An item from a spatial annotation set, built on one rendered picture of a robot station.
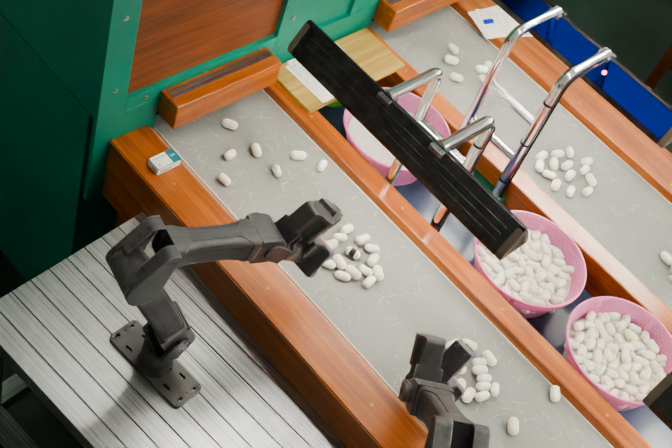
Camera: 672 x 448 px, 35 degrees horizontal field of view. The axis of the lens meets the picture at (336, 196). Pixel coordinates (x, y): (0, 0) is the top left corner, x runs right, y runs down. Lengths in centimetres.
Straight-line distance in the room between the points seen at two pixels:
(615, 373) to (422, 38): 103
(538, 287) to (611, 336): 19
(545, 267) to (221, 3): 93
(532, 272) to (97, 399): 99
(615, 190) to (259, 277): 98
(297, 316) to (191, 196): 35
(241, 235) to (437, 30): 121
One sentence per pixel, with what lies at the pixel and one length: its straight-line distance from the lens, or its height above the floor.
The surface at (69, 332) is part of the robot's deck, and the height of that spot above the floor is 67.
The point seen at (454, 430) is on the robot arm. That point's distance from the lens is 174.
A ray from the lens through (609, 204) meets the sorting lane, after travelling 269.
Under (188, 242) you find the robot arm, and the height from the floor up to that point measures 110.
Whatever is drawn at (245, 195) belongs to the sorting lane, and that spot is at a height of 74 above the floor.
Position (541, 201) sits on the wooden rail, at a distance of 256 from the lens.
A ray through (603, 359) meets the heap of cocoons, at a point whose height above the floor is 73.
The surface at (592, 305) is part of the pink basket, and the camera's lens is 245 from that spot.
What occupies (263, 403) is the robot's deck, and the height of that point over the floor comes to 67.
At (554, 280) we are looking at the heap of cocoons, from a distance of 246.
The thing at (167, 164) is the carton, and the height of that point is 79.
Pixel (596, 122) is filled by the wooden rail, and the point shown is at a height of 76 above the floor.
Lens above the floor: 251
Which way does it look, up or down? 48 degrees down
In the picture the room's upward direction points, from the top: 22 degrees clockwise
